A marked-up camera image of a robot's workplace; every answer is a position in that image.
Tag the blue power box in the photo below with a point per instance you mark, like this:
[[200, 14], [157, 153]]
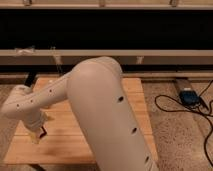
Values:
[[189, 97]]

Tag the wooden table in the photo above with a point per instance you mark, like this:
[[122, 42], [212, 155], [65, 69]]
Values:
[[64, 142]]

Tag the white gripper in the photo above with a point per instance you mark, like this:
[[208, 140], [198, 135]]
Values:
[[33, 122]]

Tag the long grey rail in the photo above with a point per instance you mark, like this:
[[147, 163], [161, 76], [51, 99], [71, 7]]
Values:
[[136, 57]]

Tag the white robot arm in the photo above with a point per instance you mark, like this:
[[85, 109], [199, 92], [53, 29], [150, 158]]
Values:
[[98, 100]]

